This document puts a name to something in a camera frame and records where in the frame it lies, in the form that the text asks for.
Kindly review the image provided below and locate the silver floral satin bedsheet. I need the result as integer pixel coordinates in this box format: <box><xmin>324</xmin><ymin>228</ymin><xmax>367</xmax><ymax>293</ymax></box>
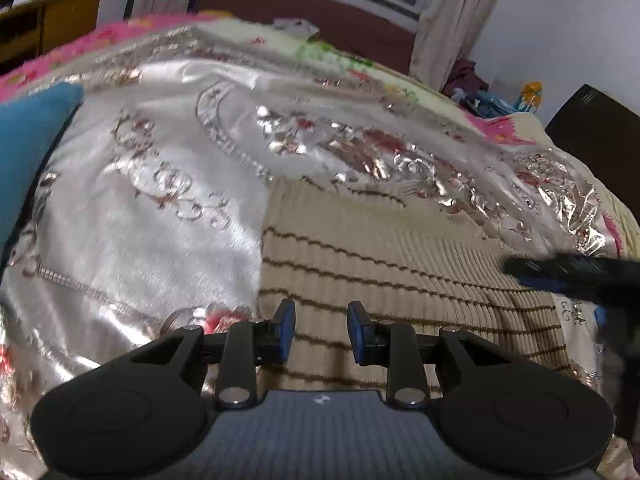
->
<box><xmin>0</xmin><ymin>25</ymin><xmax>624</xmax><ymax>480</ymax></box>

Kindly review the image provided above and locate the beige striped knit sweater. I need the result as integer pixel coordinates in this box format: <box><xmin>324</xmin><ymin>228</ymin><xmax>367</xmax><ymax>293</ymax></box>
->
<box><xmin>257</xmin><ymin>179</ymin><xmax>577</xmax><ymax>395</ymax></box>

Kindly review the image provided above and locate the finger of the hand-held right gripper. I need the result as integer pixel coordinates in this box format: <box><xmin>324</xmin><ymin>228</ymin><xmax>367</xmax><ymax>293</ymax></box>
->
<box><xmin>504</xmin><ymin>253</ymin><xmax>640</xmax><ymax>307</ymax></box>

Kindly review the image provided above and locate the blue pillow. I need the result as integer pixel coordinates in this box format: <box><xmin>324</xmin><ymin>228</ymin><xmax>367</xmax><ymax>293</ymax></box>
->
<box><xmin>0</xmin><ymin>82</ymin><xmax>86</xmax><ymax>262</ymax></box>

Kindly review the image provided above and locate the wooden side cabinet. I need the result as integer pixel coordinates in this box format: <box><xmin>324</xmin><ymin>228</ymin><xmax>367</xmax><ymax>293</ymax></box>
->
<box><xmin>0</xmin><ymin>0</ymin><xmax>107</xmax><ymax>77</ymax></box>

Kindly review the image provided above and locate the dark red headboard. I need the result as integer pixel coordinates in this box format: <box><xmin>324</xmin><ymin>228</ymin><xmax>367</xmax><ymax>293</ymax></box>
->
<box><xmin>194</xmin><ymin>0</ymin><xmax>419</xmax><ymax>77</ymax></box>

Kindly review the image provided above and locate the pink floral blanket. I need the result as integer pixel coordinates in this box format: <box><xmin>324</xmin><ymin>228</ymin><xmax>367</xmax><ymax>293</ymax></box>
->
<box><xmin>0</xmin><ymin>12</ymin><xmax>640</xmax><ymax>261</ymax></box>

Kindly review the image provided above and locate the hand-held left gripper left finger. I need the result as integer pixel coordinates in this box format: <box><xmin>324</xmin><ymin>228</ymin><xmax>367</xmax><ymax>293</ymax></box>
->
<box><xmin>120</xmin><ymin>298</ymin><xmax>297</xmax><ymax>409</ymax></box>

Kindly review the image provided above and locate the small white cloth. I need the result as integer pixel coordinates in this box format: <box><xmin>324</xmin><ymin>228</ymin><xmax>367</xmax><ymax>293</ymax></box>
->
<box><xmin>272</xmin><ymin>17</ymin><xmax>322</xmax><ymax>39</ymax></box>

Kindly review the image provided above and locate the yellow and blue toy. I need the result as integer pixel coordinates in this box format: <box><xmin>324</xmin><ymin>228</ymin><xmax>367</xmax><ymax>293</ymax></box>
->
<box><xmin>519</xmin><ymin>80</ymin><xmax>544</xmax><ymax>112</ymax></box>

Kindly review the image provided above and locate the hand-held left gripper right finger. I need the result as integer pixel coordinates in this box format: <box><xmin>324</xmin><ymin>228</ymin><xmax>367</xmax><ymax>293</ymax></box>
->
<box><xmin>347</xmin><ymin>300</ymin><xmax>517</xmax><ymax>408</ymax></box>

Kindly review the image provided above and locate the pile of clothes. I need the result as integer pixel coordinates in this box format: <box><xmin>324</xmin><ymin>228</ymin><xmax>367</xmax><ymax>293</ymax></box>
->
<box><xmin>442</xmin><ymin>57</ymin><xmax>522</xmax><ymax>117</ymax></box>

